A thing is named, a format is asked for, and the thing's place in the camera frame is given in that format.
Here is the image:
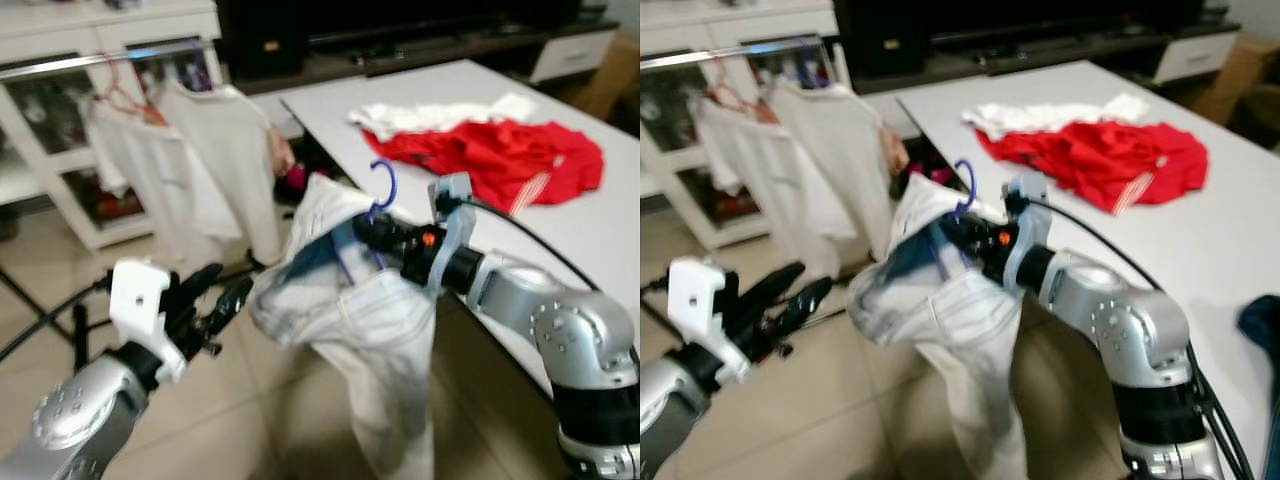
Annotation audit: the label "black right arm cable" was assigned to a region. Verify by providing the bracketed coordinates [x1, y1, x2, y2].
[462, 198, 641, 367]
[1030, 198, 1253, 480]

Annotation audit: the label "purple plastic hanger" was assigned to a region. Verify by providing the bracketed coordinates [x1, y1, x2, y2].
[340, 160, 400, 287]
[935, 158, 980, 281]

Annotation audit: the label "red plastic hanger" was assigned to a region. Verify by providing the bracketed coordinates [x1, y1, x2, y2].
[705, 55, 762, 117]
[95, 50, 167, 127]

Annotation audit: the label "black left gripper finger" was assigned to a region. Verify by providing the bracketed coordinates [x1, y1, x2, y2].
[203, 277, 255, 328]
[779, 276, 835, 333]
[170, 262, 227, 303]
[744, 261, 807, 308]

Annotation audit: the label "red garment white stripes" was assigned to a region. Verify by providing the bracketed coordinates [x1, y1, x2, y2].
[362, 118, 607, 217]
[975, 120, 1212, 217]

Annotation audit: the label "black television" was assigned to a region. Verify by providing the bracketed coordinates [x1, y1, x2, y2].
[305, 0, 583, 47]
[922, 0, 1207, 47]

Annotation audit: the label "white low television bench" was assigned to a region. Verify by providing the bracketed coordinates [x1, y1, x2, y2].
[860, 20, 1242, 97]
[240, 20, 622, 97]

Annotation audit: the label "white crumpled garment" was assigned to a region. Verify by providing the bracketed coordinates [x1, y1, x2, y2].
[962, 93, 1152, 142]
[348, 93, 542, 142]

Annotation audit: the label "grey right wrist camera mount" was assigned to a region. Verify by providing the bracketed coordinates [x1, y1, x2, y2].
[1003, 172, 1052, 297]
[428, 172, 479, 297]

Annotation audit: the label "dark blue denim garment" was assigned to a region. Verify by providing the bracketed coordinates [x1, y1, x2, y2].
[1238, 295, 1280, 480]

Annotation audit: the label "white T-shirt small grey print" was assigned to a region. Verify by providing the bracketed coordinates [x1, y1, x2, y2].
[695, 90, 852, 277]
[80, 90, 247, 267]

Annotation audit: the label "chrome clothes rail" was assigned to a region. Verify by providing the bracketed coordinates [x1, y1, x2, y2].
[0, 38, 211, 84]
[640, 35, 836, 72]

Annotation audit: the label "white glass-door cabinet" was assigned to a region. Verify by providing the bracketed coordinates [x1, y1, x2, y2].
[0, 0, 227, 251]
[640, 0, 852, 251]

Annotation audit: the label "pale washed denim jeans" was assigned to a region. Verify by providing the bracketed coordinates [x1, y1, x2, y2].
[248, 172, 442, 480]
[848, 172, 1032, 480]

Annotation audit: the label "white T-shirt red print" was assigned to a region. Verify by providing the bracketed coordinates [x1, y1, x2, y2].
[770, 78, 910, 253]
[160, 82, 297, 267]

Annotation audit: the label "black speaker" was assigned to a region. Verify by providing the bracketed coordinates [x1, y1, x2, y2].
[835, 0, 927, 80]
[215, 0, 312, 82]

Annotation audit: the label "plain brown cardboard box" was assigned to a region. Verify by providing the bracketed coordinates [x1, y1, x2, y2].
[1190, 30, 1280, 152]
[575, 25, 641, 122]

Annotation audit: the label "white table black legs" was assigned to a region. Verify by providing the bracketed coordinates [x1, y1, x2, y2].
[895, 60, 1280, 480]
[280, 58, 641, 403]

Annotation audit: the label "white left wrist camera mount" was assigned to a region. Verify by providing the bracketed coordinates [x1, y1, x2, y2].
[667, 257, 752, 387]
[108, 258, 189, 387]

